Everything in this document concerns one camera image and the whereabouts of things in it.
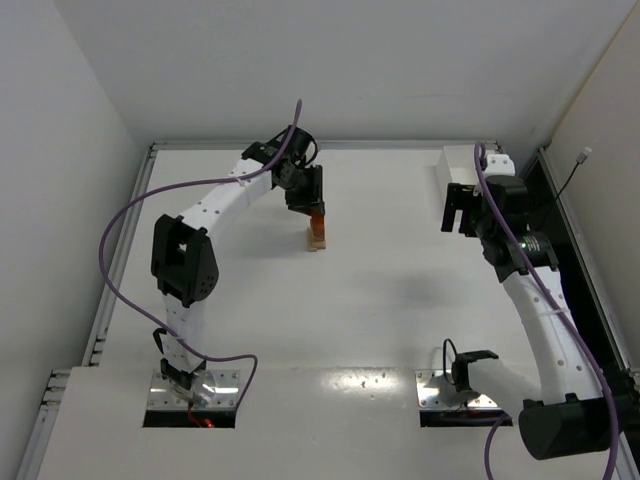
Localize white perforated basket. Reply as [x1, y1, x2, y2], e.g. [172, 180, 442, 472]
[436, 144, 477, 191]

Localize dark orange wood cube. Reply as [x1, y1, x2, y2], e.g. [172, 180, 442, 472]
[310, 211, 325, 231]

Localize light long wood plank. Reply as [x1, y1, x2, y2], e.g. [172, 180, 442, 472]
[307, 230, 318, 252]

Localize dark orange notched block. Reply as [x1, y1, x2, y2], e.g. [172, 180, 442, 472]
[309, 229, 326, 244]

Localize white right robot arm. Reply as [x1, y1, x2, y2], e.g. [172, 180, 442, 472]
[441, 175, 620, 460]

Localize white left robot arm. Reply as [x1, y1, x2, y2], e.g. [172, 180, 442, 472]
[151, 127, 326, 392]

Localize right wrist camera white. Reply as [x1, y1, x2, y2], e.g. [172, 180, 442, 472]
[481, 153, 516, 178]

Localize black wall cable white plug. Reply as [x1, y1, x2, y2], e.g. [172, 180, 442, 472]
[553, 146, 592, 203]

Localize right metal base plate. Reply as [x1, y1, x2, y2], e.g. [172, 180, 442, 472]
[415, 369, 502, 414]

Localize metal base plate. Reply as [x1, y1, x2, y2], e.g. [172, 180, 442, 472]
[415, 369, 502, 414]
[146, 369, 240, 412]

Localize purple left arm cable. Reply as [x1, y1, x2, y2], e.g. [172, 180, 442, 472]
[98, 98, 304, 409]

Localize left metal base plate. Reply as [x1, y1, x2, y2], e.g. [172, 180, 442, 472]
[146, 369, 240, 412]

